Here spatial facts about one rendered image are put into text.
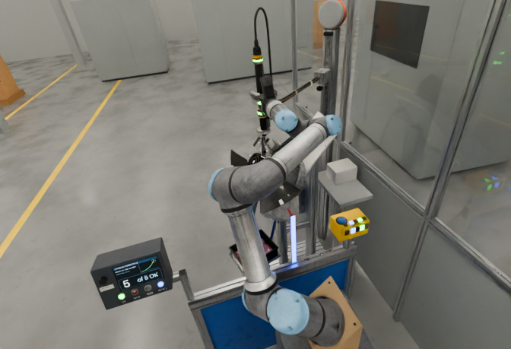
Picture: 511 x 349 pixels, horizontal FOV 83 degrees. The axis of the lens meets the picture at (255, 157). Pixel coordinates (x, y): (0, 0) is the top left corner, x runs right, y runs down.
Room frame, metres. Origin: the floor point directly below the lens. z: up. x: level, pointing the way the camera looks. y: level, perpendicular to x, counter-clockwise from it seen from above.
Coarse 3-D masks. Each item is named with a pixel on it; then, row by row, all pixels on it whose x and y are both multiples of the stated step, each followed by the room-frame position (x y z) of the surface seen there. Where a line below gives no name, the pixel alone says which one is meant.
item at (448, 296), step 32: (352, 160) 1.67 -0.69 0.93; (384, 192) 1.33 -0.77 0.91; (384, 224) 1.28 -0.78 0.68; (416, 224) 1.07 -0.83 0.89; (384, 256) 1.22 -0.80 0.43; (448, 256) 0.86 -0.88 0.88; (384, 288) 1.16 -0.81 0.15; (416, 288) 0.95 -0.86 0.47; (448, 288) 0.80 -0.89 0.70; (480, 288) 0.69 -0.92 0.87; (416, 320) 0.89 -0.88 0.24; (448, 320) 0.74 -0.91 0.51; (480, 320) 0.64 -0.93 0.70
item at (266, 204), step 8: (288, 184) 1.15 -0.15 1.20; (272, 192) 1.11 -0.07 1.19; (280, 192) 1.10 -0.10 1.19; (288, 192) 1.08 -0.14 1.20; (296, 192) 1.07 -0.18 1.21; (264, 200) 1.09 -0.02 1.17; (272, 200) 1.07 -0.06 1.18; (288, 200) 1.03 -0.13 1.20; (264, 208) 1.04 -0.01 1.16; (272, 208) 1.02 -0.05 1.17
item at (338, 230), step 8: (336, 216) 1.02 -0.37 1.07; (344, 216) 1.01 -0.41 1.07; (352, 216) 1.01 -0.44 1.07; (360, 216) 1.00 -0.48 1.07; (336, 224) 0.97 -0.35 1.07; (352, 224) 0.95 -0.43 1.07; (360, 224) 0.95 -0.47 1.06; (336, 232) 0.96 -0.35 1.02; (344, 232) 0.93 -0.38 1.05; (360, 232) 0.95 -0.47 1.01
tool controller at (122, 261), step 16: (160, 240) 0.83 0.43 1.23; (112, 256) 0.77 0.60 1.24; (128, 256) 0.76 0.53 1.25; (144, 256) 0.75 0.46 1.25; (160, 256) 0.75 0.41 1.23; (96, 272) 0.70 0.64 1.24; (112, 272) 0.71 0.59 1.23; (128, 272) 0.72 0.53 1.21; (144, 272) 0.72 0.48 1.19; (160, 272) 0.73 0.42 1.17; (112, 288) 0.69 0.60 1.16; (160, 288) 0.71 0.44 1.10; (112, 304) 0.67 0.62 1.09
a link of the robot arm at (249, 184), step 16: (320, 128) 0.88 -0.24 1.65; (336, 128) 0.90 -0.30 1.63; (288, 144) 0.80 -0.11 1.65; (304, 144) 0.80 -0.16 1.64; (272, 160) 0.70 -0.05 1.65; (288, 160) 0.73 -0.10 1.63; (240, 176) 0.67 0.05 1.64; (256, 176) 0.65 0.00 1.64; (272, 176) 0.66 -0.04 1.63; (240, 192) 0.64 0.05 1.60; (256, 192) 0.63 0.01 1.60
